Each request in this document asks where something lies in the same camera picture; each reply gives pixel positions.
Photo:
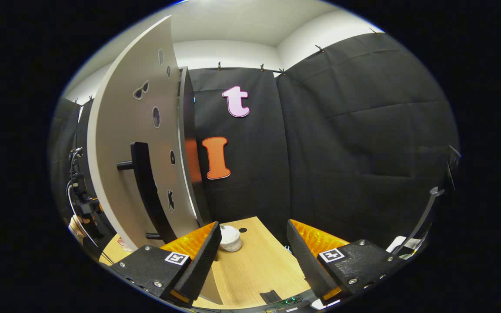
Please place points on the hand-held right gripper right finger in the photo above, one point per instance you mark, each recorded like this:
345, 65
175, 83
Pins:
309, 265

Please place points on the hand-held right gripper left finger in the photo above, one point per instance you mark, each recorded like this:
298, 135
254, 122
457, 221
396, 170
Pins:
200, 265

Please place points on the beige cabinet door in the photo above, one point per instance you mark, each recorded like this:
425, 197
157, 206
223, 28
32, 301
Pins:
120, 130

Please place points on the black electronics box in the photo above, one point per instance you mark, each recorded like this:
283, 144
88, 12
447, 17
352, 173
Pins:
292, 301

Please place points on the white paper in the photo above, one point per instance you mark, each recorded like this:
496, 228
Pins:
396, 244

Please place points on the black backdrop cloth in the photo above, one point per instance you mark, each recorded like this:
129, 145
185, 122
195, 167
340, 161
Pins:
342, 152

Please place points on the black flat bracket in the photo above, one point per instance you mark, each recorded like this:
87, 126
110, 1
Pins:
270, 296

